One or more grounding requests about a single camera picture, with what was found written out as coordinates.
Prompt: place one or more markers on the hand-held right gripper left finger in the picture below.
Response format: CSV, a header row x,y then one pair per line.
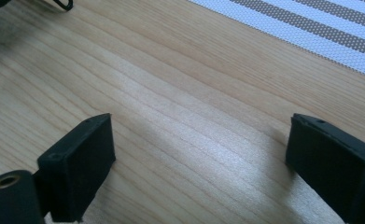
x,y
77,168

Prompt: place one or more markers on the white grey striped mesh mat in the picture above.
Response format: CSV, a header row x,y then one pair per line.
x,y
311,28

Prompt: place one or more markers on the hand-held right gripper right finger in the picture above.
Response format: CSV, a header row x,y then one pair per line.
x,y
335,168

